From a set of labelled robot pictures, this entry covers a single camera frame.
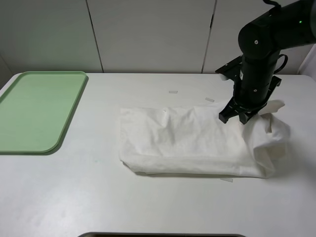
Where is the white short sleeve shirt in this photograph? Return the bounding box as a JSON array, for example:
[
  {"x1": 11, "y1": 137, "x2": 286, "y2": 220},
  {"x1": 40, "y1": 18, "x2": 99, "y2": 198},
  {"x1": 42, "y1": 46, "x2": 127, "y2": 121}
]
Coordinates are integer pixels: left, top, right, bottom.
[{"x1": 118, "y1": 100, "x2": 290, "y2": 178}]

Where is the green plastic tray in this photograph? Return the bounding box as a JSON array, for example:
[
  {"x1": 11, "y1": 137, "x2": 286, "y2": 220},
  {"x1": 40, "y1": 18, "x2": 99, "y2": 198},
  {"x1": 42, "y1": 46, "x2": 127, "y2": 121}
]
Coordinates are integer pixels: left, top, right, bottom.
[{"x1": 0, "y1": 71, "x2": 88, "y2": 155}]

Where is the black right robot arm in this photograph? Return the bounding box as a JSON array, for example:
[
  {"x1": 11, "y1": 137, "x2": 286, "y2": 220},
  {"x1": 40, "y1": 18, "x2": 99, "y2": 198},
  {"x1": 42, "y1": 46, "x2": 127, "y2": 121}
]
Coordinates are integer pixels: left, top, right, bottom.
[{"x1": 216, "y1": 0, "x2": 316, "y2": 124}]

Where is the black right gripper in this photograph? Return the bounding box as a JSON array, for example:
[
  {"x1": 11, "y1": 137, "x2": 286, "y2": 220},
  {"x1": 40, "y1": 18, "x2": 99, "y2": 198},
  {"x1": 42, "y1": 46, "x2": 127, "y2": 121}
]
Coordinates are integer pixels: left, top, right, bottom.
[{"x1": 219, "y1": 55, "x2": 281, "y2": 124}]

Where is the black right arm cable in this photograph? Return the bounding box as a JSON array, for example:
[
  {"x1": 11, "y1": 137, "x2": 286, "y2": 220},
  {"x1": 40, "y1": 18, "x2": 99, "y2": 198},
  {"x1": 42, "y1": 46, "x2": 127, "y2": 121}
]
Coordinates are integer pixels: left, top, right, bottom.
[{"x1": 274, "y1": 53, "x2": 289, "y2": 74}]

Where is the clear tape marker lower right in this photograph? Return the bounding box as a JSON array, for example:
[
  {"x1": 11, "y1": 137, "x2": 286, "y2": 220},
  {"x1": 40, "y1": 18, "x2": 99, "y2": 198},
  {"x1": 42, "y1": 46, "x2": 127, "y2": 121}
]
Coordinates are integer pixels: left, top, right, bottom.
[{"x1": 220, "y1": 178, "x2": 233, "y2": 183}]

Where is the clear tape marker upper right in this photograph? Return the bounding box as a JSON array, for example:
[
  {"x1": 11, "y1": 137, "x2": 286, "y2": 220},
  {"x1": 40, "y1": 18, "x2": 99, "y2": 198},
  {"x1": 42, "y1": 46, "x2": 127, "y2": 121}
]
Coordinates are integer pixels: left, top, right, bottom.
[{"x1": 205, "y1": 97, "x2": 214, "y2": 102}]

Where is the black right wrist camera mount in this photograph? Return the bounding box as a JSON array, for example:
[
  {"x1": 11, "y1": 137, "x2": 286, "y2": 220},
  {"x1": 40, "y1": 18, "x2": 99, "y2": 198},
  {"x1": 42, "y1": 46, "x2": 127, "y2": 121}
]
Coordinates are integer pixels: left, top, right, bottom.
[{"x1": 215, "y1": 55, "x2": 242, "y2": 82}]

